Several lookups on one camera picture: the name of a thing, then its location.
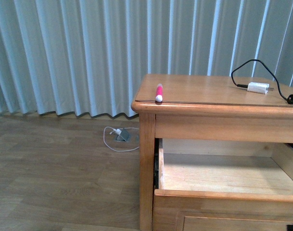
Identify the grey pleated curtain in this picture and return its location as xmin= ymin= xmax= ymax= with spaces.
xmin=0 ymin=0 xmax=293 ymax=116

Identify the black charging cable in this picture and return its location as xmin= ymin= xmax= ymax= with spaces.
xmin=230 ymin=59 xmax=293 ymax=106

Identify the white floor cable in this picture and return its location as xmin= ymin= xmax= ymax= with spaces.
xmin=103 ymin=126 xmax=140 ymax=153

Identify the white plug in floor socket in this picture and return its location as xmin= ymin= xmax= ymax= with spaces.
xmin=109 ymin=128 xmax=122 ymax=135

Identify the pink marker with white cap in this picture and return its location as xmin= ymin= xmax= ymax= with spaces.
xmin=155 ymin=84 xmax=163 ymax=103

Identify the white power adapter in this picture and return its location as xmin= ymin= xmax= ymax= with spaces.
xmin=247 ymin=82 xmax=274 ymax=94

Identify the wooden drawer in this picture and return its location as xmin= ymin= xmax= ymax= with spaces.
xmin=153 ymin=139 xmax=293 ymax=231

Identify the metal floor socket box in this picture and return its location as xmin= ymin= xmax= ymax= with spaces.
xmin=115 ymin=129 xmax=131 ymax=142

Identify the wooden nightstand cabinet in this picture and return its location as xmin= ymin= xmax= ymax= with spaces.
xmin=132 ymin=74 xmax=293 ymax=231

